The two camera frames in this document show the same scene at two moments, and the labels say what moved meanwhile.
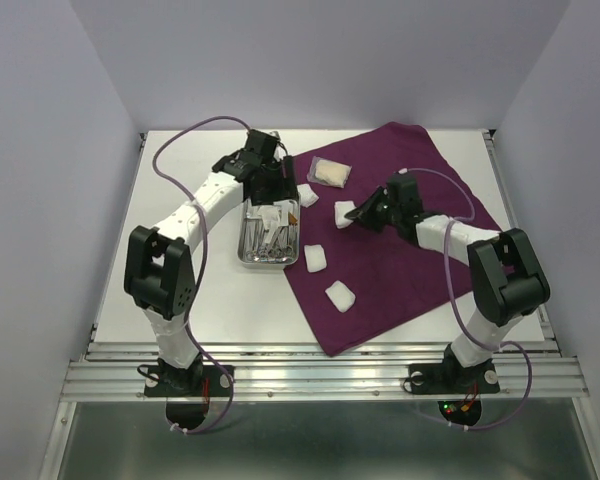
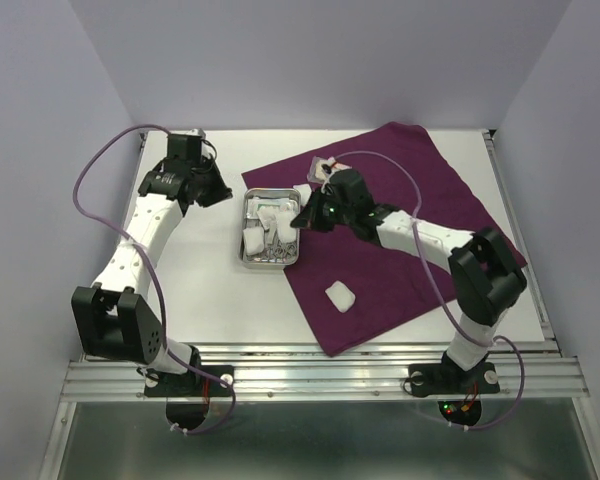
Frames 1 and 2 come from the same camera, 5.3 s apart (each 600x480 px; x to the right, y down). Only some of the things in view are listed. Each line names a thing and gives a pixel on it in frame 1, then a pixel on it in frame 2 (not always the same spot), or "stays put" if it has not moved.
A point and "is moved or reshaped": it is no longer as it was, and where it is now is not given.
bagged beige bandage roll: (328, 172) stays put
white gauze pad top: (307, 195) stays put
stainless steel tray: (269, 235) stays put
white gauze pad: (315, 258) -> (254, 240)
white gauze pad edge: (341, 208) is moved or reshaped
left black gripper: (285, 188) -> (220, 191)
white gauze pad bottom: (342, 297) stays put
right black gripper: (360, 211) -> (310, 215)
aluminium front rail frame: (532, 371) stays put
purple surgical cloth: (354, 281) stays put
